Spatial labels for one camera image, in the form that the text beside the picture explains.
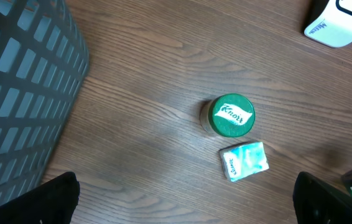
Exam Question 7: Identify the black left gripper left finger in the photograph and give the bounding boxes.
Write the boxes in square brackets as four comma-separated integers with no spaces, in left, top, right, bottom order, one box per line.
[0,172,80,224]

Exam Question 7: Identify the grey plastic basket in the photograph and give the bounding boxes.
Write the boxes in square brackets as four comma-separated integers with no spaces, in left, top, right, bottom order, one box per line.
[0,0,90,206]

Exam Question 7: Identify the small teal tissue pack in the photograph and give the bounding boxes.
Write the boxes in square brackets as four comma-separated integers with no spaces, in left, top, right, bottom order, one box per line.
[219,142,269,182]

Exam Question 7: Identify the white barcode scanner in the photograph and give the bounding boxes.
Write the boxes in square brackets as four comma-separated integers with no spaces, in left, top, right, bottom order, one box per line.
[303,0,352,48]

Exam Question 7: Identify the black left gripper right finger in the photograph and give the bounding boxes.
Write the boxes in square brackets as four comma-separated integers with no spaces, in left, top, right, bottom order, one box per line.
[292,172,352,224]

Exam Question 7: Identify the green lid white jar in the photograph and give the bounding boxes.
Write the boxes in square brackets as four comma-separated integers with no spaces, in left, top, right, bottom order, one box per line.
[200,93,256,138]

